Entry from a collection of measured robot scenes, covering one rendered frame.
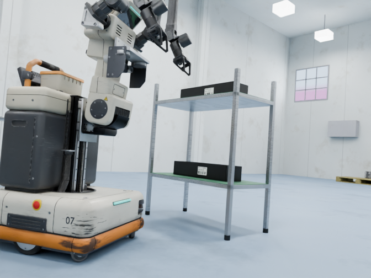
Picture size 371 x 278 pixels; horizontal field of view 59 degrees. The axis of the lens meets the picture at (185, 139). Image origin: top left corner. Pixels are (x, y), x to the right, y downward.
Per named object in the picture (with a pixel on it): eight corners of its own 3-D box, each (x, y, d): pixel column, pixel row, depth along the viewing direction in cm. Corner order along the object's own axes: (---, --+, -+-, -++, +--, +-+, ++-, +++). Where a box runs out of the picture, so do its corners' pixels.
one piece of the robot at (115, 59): (98, 76, 166) (101, 35, 167) (123, 88, 193) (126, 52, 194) (126, 76, 161) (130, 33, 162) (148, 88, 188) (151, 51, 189)
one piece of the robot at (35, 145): (-10, 210, 164) (6, 48, 168) (61, 198, 216) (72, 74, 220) (45, 219, 154) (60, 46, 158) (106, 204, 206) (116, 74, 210)
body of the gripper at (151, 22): (165, 34, 155) (159, 21, 156) (159, 26, 145) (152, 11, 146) (154, 41, 156) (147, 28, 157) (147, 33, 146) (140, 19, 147)
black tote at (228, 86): (179, 102, 273) (180, 89, 273) (195, 105, 284) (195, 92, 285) (232, 96, 230) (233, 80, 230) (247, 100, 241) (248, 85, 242)
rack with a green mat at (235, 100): (185, 210, 302) (192, 92, 307) (269, 233, 234) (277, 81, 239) (143, 214, 271) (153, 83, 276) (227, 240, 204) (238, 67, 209)
